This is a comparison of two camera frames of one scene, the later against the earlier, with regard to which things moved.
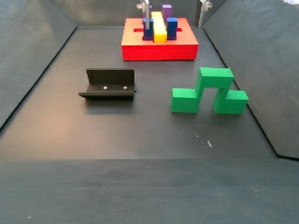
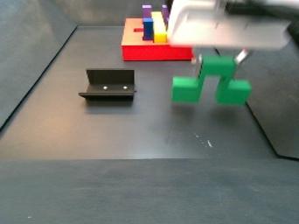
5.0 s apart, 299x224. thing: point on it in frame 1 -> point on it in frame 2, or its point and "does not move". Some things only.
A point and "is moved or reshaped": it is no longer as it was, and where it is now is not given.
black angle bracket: (109, 84) does not move
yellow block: (159, 27) does not move
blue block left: (148, 33) does not move
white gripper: (144, 5) -> (207, 24)
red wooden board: (137, 49) does not move
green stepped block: (228, 101) is moved or reshaped
